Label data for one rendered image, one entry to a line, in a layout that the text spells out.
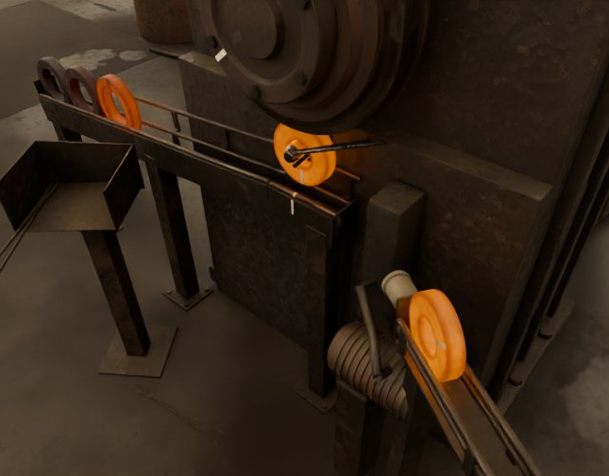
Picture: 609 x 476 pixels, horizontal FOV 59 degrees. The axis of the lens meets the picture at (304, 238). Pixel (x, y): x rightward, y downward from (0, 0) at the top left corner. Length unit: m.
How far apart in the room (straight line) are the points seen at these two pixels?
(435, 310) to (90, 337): 1.35
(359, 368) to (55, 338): 1.18
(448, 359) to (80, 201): 1.01
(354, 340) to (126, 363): 0.92
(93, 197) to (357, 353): 0.79
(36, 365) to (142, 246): 0.60
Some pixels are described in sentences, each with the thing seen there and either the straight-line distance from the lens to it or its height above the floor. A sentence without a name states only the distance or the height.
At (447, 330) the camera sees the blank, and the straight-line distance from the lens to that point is 0.89.
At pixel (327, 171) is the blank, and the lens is 1.14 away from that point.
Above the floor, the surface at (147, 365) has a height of 0.01.
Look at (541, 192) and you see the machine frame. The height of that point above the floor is 0.87.
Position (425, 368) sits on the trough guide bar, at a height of 0.68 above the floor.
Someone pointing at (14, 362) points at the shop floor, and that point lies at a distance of 2.02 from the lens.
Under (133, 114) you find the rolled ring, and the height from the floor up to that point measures 0.68.
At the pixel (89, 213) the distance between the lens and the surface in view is 1.45.
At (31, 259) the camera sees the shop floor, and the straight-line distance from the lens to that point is 2.36.
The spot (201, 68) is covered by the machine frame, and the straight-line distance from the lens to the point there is 1.44.
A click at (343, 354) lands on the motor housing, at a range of 1.16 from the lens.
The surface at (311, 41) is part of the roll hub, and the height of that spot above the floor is 1.11.
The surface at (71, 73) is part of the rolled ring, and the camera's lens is 1.88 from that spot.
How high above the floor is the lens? 1.44
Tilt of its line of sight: 41 degrees down
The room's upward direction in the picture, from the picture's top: 1 degrees counter-clockwise
